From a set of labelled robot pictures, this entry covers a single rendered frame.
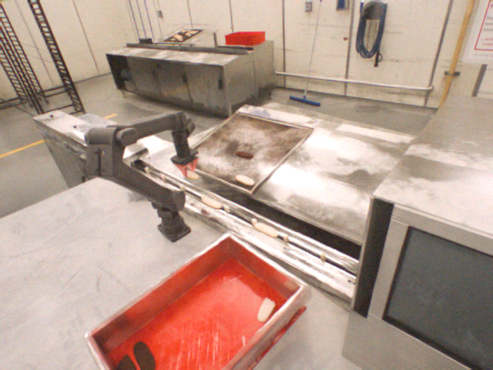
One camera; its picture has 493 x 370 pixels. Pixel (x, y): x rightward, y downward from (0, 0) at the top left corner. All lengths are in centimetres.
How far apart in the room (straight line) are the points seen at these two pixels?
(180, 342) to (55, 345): 35
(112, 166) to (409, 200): 64
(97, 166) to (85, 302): 46
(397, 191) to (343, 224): 56
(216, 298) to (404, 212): 63
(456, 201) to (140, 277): 90
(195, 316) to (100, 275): 39
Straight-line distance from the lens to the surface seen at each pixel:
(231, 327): 88
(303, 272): 93
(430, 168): 57
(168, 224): 113
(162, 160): 170
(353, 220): 106
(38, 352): 106
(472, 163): 61
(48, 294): 119
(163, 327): 93
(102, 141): 82
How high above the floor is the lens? 158
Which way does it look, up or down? 34 degrees down
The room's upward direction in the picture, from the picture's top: 6 degrees counter-clockwise
